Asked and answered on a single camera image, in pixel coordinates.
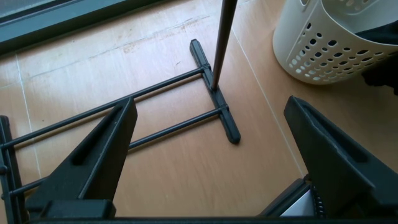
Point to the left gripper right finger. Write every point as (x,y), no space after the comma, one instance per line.
(329,174)

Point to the black clothes rack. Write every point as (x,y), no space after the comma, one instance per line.
(217,99)

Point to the window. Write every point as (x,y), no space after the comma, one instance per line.
(62,18)

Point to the heap of black clothes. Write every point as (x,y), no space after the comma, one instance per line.
(382,74)

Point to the white laundry basket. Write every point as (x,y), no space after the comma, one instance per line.
(311,37)

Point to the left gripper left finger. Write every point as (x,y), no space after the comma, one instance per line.
(109,161)

